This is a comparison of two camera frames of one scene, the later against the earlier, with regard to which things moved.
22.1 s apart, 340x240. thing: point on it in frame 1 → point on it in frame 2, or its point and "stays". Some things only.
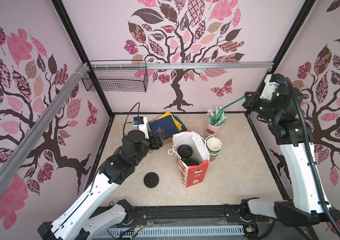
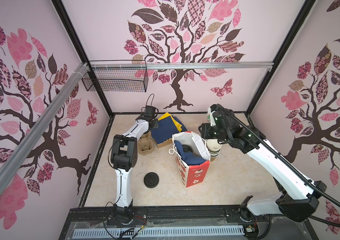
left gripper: x=156 y=140 → x=155 y=123
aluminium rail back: x=182 y=65 stays
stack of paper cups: x=213 y=146 stays
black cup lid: x=151 y=180 stays
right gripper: x=249 y=100 → x=204 y=130
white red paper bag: x=192 y=154 stays
